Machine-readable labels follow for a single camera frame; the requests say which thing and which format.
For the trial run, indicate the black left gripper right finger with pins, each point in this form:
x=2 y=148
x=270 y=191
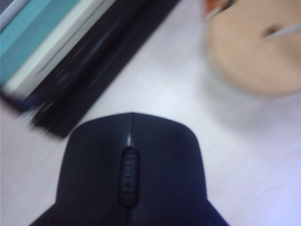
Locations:
x=211 y=219

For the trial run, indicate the black computer mouse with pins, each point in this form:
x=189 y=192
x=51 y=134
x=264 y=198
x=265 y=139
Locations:
x=94 y=176

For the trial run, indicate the white spine book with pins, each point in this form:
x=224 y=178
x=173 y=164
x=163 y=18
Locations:
x=58 y=51

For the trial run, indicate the dark navy book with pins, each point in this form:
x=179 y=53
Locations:
x=105 y=82
x=82 y=63

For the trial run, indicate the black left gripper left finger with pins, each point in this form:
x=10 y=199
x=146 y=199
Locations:
x=50 y=219

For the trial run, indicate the teal cover book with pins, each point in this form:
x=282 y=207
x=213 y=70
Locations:
x=28 y=40

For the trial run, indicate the wooden mug lid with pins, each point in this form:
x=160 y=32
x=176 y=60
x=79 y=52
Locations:
x=247 y=54

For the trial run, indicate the white ceramic mug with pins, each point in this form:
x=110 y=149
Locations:
x=225 y=101

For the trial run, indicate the spoon with orange ornament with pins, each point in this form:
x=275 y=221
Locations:
x=282 y=31

